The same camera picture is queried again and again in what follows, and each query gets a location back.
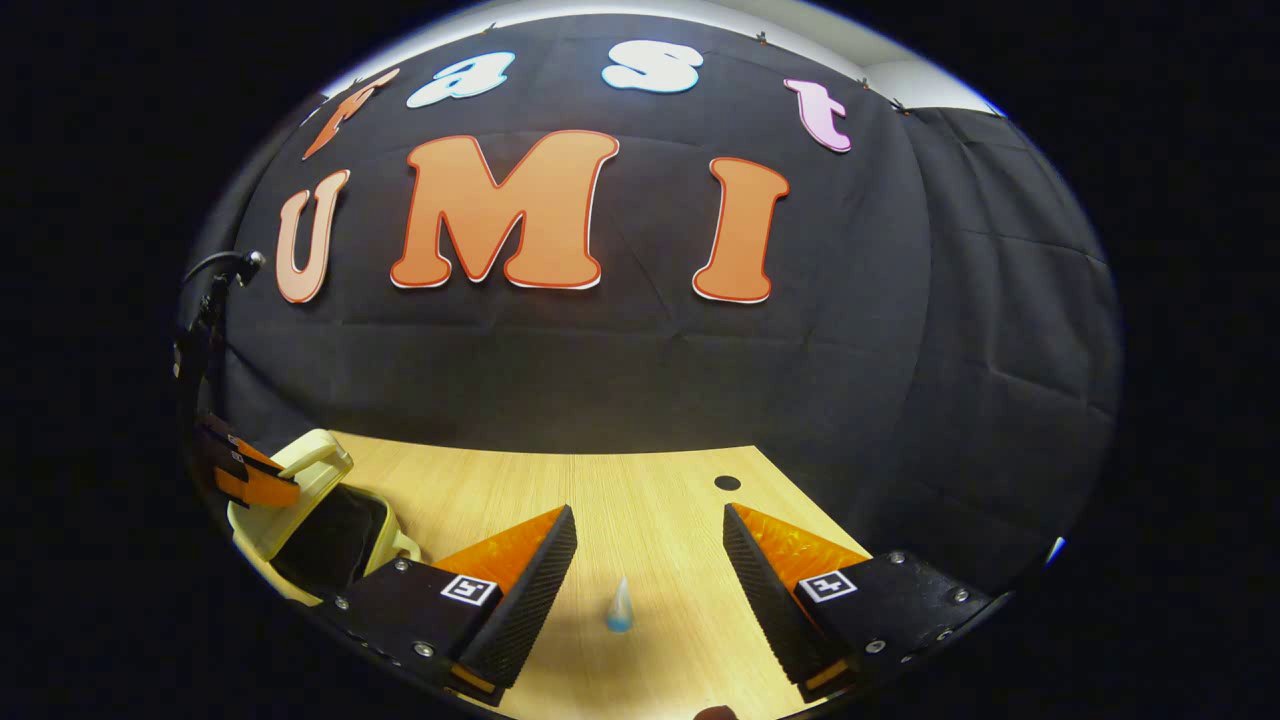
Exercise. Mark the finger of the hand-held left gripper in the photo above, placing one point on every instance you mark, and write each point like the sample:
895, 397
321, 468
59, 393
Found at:
255, 490
235, 445

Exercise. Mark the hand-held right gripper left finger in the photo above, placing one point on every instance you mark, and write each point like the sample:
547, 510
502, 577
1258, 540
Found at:
530, 600

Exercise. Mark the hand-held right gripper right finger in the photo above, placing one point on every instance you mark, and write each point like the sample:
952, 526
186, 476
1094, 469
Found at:
770, 600

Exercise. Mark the cream suitcase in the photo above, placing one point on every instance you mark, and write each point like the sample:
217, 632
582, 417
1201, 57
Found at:
320, 470

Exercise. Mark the blue and clear tube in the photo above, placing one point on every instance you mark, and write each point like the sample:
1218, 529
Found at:
620, 608

